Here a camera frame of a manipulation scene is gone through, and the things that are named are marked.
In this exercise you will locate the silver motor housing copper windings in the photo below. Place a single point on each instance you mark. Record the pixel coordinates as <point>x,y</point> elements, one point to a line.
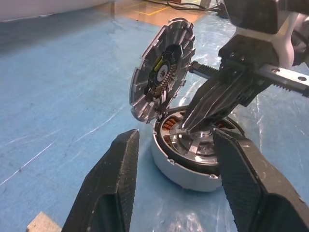
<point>188,178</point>

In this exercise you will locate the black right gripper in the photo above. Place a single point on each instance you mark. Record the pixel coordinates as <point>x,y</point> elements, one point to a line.
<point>251,53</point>

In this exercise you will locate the silver hinged motor lid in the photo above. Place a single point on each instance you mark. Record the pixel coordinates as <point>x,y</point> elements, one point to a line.
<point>142,79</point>

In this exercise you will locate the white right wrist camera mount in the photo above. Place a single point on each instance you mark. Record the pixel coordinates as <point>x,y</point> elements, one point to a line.
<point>287,48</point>

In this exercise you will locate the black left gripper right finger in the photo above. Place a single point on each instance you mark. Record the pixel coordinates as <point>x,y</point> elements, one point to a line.
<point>251,183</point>

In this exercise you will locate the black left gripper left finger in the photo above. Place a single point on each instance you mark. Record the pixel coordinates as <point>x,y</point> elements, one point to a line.
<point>113,174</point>

